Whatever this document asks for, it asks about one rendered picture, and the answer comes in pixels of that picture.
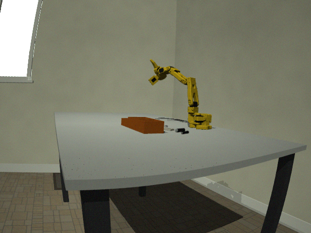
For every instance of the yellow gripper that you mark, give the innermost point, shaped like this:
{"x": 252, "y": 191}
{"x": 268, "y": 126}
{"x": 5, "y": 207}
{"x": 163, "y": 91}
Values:
{"x": 158, "y": 76}

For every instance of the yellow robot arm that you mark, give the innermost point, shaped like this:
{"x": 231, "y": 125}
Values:
{"x": 194, "y": 118}

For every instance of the orange bin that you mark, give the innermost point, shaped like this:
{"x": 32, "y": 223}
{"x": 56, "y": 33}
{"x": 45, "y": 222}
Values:
{"x": 143, "y": 124}

